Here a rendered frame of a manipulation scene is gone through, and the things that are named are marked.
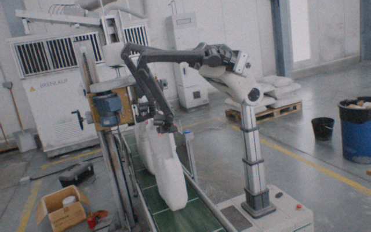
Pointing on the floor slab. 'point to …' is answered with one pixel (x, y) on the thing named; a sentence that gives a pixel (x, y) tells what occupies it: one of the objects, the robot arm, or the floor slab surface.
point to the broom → (7, 146)
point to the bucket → (323, 128)
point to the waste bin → (356, 130)
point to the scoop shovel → (24, 137)
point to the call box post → (192, 162)
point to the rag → (100, 214)
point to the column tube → (106, 137)
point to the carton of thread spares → (73, 218)
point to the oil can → (91, 220)
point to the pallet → (266, 112)
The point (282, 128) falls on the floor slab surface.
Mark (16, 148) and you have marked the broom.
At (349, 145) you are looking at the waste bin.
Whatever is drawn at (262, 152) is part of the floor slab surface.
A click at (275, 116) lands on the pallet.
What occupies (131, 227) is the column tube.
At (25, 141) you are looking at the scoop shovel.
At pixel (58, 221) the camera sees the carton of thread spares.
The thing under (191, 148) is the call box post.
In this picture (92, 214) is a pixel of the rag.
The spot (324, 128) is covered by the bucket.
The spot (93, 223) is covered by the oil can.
